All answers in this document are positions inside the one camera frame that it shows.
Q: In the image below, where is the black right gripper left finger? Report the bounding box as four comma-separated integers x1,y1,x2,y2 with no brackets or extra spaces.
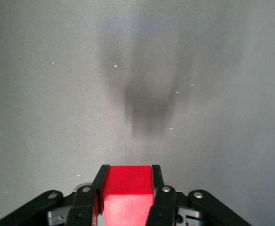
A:
0,164,110,226

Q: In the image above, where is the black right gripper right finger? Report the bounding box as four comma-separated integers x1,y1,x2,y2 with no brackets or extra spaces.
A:
146,164,251,226

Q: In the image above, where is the red cube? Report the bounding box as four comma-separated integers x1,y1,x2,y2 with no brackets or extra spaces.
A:
103,165,155,226

